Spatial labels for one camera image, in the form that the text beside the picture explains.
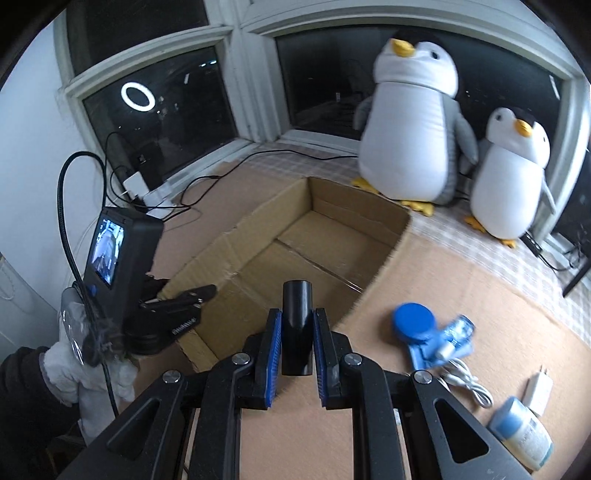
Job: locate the black plastic cylinder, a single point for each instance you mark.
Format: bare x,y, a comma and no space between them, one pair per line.
298,332

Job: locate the blue round lid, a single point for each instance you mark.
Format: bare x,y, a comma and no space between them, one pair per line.
413,323

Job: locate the white window frame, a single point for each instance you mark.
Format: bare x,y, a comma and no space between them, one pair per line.
249,92

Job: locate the person's left hand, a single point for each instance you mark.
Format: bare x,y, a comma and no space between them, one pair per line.
64,369

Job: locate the small blue white packet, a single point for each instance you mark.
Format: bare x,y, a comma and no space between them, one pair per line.
457,337

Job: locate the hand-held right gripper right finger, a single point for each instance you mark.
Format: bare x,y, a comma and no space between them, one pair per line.
321,360

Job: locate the person's left forearm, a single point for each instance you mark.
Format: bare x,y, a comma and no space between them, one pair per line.
18,383

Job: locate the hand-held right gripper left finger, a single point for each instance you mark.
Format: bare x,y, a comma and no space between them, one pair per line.
273,350

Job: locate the large penguin plush toy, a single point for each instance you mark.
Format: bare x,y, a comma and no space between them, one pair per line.
406,129

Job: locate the blue capped white tube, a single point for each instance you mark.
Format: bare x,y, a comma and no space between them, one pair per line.
521,434

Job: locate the black inline controller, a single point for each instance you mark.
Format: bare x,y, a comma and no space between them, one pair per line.
533,243

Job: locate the white wall charger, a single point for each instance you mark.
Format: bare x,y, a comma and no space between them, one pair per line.
538,392

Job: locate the small penguin plush toy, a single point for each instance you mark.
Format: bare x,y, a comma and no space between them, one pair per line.
503,184

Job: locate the white plug adapter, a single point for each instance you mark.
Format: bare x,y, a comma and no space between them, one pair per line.
134,184

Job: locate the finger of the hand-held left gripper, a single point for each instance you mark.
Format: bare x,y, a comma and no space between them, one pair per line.
194,293

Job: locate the white power strip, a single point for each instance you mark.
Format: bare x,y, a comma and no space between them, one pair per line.
159,198

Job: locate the cardboard box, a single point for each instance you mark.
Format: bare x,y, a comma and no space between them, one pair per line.
323,240

